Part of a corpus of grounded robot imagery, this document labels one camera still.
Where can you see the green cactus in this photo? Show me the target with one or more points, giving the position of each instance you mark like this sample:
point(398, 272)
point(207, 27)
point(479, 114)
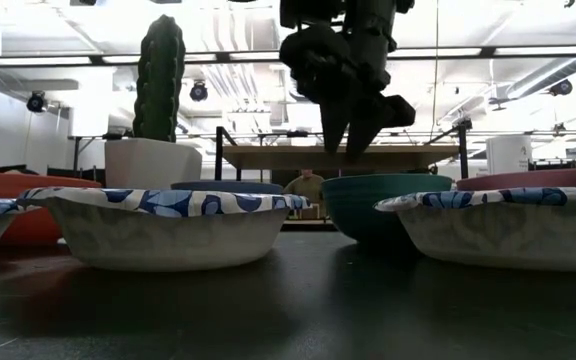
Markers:
point(159, 75)

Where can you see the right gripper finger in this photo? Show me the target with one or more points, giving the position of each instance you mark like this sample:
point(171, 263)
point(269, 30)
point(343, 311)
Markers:
point(368, 125)
point(335, 125)

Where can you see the wooden shelf with black frame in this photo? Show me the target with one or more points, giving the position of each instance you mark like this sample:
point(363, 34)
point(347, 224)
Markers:
point(278, 157)

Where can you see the person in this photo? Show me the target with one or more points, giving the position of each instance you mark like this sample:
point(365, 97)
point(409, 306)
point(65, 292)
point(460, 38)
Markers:
point(308, 187)

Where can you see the black ceiling spotlight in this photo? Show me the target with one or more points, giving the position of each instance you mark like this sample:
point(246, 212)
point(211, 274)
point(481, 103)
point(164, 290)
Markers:
point(561, 88)
point(36, 102)
point(198, 92)

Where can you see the pink plastic bowl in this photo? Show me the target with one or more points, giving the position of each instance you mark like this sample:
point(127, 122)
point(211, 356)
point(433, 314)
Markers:
point(533, 179)

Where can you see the teal plastic bowl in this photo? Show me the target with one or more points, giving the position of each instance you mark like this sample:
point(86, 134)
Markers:
point(363, 210)

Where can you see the blue plastic bowl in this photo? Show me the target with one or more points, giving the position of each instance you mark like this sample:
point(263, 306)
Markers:
point(228, 187)

